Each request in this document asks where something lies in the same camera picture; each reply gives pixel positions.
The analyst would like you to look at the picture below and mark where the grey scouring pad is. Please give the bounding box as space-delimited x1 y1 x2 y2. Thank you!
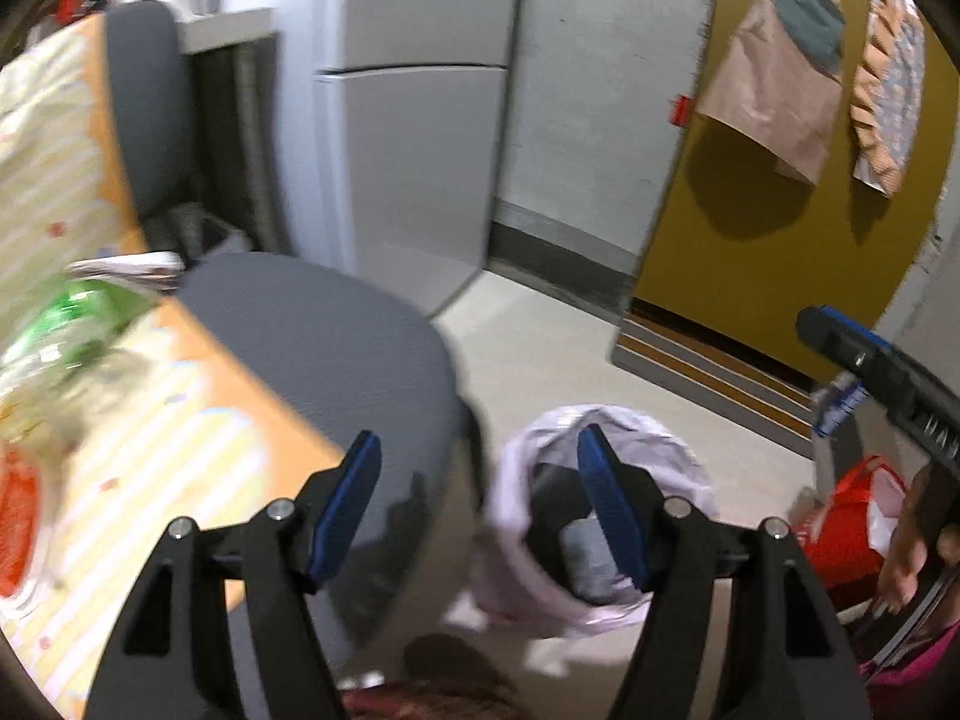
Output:
559 517 623 601

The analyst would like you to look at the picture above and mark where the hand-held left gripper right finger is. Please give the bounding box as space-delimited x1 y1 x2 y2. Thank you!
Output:
576 424 875 720

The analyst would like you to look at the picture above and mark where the person's right hand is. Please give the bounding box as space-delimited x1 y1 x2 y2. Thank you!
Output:
876 465 938 616

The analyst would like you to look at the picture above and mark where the clear plastic bag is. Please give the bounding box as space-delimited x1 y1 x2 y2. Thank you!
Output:
0 345 113 451

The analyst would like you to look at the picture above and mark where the red plastic bag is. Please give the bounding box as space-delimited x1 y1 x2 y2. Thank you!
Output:
799 454 912 593

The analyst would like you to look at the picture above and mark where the orange patterned hanging cloth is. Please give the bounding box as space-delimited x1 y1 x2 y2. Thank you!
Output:
851 0 927 200

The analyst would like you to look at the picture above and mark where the yellow striped dotted mat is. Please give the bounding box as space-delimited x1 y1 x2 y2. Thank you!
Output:
0 15 368 698

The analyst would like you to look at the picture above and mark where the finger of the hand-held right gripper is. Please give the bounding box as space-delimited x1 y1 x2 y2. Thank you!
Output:
795 305 901 391

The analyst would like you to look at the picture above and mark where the beige hanging apron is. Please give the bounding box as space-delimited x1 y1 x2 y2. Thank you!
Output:
694 0 871 185

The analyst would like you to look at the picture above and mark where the red white noodle cup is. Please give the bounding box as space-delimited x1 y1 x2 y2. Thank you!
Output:
0 442 53 608

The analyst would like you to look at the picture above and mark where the grey refrigerator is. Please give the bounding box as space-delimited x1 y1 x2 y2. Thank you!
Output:
311 0 526 316

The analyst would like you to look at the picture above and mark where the grey office chair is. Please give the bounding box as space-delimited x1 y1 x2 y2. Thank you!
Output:
101 0 481 646

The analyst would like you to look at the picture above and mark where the pink garment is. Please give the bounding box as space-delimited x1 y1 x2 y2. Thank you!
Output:
859 622 960 720

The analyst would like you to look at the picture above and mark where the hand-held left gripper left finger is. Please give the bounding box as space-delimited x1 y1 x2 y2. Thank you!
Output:
86 431 383 720

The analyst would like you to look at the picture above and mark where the green tea bottle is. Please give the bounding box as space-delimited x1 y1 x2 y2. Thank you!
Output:
7 277 162 383

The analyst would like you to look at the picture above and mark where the yellow door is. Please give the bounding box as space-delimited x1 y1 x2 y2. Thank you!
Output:
615 0 938 458

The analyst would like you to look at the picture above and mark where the white wrapper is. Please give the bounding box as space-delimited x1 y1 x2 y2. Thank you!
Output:
67 251 185 293

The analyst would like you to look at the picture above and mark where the blue white tube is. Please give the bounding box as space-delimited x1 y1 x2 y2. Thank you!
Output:
814 379 867 440

